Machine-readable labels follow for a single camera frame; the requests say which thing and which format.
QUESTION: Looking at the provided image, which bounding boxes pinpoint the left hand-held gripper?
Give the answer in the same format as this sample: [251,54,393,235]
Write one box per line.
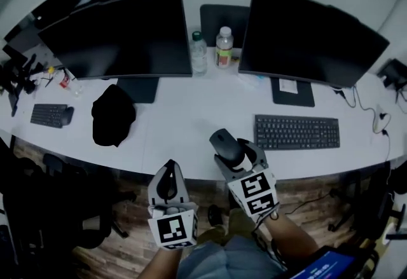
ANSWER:
[146,159,200,251]

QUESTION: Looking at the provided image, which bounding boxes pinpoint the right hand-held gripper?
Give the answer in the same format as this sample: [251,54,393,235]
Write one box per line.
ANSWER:
[213,138,281,217]

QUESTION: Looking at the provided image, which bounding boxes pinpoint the black computer mouse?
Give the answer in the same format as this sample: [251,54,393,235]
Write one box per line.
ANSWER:
[209,128,246,168]

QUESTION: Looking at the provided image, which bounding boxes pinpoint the black full-size keyboard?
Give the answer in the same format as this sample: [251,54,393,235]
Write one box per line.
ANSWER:
[254,114,341,151]

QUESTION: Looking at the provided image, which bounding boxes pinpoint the person's right forearm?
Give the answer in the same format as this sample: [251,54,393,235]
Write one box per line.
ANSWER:
[254,210,320,269]

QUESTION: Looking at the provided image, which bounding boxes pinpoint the person's left forearm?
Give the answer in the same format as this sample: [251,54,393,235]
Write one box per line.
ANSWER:
[136,245,185,279]

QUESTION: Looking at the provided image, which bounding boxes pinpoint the small black mouse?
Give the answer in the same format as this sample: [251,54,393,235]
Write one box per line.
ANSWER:
[60,106,75,126]

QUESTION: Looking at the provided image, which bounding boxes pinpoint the small black keyboard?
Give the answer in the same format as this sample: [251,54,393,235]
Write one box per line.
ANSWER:
[30,103,69,129]

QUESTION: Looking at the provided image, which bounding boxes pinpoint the black cap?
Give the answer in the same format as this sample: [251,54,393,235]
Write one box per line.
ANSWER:
[91,83,137,148]

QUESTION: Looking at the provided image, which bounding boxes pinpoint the white paper note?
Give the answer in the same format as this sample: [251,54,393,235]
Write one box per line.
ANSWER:
[279,78,300,94]

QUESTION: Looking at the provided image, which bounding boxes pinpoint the person's legs in grey shorts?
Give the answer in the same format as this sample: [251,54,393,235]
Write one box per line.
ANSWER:
[177,207,289,279]

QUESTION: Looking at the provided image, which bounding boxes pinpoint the white-capped bottle with green label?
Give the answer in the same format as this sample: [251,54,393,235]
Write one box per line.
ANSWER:
[214,26,235,70]

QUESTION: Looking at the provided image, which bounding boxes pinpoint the clear bottle with green cap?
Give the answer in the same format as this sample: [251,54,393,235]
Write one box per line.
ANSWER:
[190,31,208,78]

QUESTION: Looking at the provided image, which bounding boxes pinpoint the black office chair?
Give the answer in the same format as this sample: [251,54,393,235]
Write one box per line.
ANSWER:
[0,140,137,268]

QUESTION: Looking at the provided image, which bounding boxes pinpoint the tablet with blue screen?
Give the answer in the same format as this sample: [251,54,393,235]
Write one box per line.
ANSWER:
[286,245,357,279]

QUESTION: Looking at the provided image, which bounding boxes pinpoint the black chair base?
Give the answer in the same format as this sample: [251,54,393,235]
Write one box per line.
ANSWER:
[327,160,407,242]

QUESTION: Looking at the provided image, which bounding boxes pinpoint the black monitor with papered stand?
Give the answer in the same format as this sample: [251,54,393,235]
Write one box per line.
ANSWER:
[238,0,390,108]

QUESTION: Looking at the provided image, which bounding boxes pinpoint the black chair backrest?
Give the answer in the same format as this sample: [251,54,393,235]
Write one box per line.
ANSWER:
[200,4,251,49]

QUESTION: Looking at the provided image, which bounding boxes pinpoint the clear bottle with red label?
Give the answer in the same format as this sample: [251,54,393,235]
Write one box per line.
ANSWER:
[58,69,84,98]

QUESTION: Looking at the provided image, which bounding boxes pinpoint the black monitor with plain stand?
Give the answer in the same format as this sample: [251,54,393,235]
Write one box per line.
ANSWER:
[38,0,193,104]

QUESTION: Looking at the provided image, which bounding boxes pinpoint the black box device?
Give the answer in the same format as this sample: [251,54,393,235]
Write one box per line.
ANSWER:
[377,58,407,92]

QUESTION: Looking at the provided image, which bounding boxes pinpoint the black desk clamp gear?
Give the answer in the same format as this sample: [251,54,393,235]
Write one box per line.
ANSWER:
[0,44,45,117]

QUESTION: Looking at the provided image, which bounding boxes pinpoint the black floor cable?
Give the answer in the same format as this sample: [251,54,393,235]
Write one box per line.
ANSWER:
[284,191,332,215]

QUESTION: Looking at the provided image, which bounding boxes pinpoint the black desk cable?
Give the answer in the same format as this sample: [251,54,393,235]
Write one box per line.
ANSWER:
[333,85,392,161]

